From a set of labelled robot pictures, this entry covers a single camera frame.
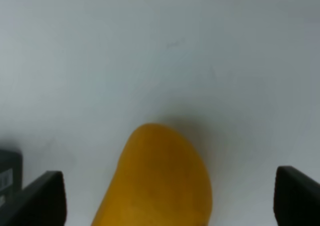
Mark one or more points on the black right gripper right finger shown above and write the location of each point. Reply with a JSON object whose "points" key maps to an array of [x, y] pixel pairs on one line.
{"points": [[296, 198]]}

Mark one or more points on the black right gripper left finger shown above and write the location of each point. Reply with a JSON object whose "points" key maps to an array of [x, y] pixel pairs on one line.
{"points": [[43, 202]]}

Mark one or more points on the yellow mango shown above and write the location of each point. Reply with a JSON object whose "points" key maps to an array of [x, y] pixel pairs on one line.
{"points": [[160, 179]]}

